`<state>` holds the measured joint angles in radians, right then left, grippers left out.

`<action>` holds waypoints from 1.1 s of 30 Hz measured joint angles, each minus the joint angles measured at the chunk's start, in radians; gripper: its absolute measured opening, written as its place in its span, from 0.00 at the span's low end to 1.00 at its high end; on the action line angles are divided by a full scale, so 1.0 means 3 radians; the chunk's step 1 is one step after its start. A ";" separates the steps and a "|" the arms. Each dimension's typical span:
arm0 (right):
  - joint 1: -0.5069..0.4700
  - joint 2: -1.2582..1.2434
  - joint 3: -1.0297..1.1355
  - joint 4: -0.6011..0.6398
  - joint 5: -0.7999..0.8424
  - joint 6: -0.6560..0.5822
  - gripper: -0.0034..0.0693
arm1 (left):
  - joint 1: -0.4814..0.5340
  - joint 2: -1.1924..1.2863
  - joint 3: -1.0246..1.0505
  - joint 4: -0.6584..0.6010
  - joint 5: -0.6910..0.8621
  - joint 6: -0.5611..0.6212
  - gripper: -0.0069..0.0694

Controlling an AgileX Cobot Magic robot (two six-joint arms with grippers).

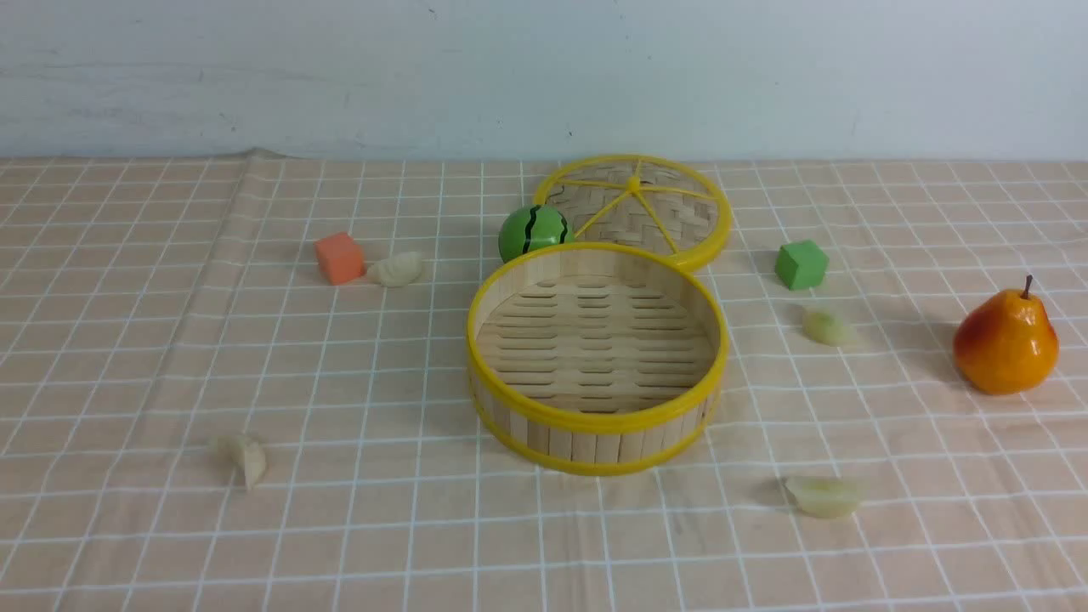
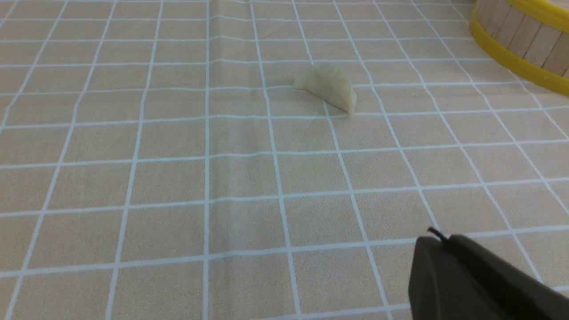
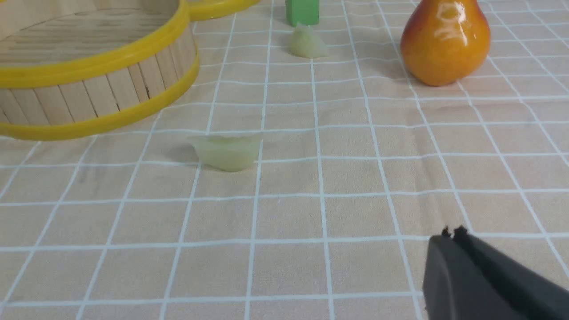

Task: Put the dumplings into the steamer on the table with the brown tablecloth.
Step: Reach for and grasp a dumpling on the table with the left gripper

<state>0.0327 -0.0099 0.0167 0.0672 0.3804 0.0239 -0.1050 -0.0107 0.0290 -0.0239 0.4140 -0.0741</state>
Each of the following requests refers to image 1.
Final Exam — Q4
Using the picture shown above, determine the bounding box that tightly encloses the white dumpling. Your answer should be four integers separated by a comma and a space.
212, 433, 268, 490
364, 252, 424, 289

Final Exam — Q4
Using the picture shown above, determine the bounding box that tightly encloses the greenish dumpling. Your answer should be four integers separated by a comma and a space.
802, 309, 858, 346
784, 475, 863, 519

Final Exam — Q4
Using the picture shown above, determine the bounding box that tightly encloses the bamboo steamer tray yellow rim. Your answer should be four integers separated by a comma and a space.
466, 241, 729, 477

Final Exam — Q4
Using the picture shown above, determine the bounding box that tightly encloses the bamboo steamer lid yellow rim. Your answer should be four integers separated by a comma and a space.
533, 154, 734, 271

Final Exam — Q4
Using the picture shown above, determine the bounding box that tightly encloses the green watermelon toy ball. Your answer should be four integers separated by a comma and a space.
498, 205, 572, 264

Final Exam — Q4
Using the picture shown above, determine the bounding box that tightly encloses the orange foam cube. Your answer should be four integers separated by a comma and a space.
314, 231, 366, 286

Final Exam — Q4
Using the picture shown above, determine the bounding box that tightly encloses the green foam cube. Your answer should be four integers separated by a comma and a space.
774, 240, 830, 291

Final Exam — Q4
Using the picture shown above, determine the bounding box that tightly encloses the beige checkered tablecloth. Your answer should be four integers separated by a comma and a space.
1, 152, 1087, 611

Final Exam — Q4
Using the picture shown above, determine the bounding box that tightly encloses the orange yellow toy pear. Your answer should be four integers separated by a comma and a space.
953, 276, 1060, 395

